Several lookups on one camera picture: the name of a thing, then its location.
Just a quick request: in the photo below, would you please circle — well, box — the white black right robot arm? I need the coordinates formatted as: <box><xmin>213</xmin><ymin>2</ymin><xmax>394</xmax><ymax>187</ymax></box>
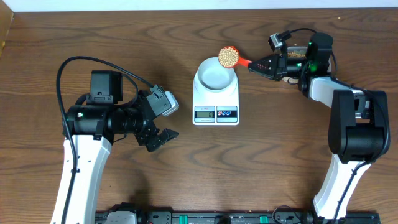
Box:
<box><xmin>248</xmin><ymin>31</ymin><xmax>391</xmax><ymax>223</ymax></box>

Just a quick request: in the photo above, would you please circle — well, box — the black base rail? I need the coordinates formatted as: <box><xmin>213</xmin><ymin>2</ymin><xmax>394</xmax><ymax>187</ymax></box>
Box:
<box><xmin>95</xmin><ymin>202</ymin><xmax>382</xmax><ymax>224</ymax></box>

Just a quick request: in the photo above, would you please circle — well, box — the grey plastic bowl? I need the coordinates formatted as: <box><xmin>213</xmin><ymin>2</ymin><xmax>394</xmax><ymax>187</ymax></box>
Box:
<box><xmin>197</xmin><ymin>57</ymin><xmax>236</xmax><ymax>91</ymax></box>

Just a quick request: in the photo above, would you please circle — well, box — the white digital kitchen scale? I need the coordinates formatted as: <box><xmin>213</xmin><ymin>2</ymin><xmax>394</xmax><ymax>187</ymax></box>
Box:
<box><xmin>192</xmin><ymin>70</ymin><xmax>240</xmax><ymax>126</ymax></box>

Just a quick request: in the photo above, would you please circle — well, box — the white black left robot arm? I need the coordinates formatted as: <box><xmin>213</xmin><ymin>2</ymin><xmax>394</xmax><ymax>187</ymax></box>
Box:
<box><xmin>51</xmin><ymin>70</ymin><xmax>179</xmax><ymax>223</ymax></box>

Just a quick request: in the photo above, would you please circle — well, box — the red plastic measuring scoop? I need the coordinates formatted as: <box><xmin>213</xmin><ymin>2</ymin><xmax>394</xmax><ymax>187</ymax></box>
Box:
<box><xmin>218</xmin><ymin>46</ymin><xmax>252</xmax><ymax>68</ymax></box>

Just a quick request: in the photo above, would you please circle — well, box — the clear container of soybeans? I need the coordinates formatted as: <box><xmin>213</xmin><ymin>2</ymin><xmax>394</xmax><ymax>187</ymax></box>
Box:
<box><xmin>281</xmin><ymin>46</ymin><xmax>331</xmax><ymax>84</ymax></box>

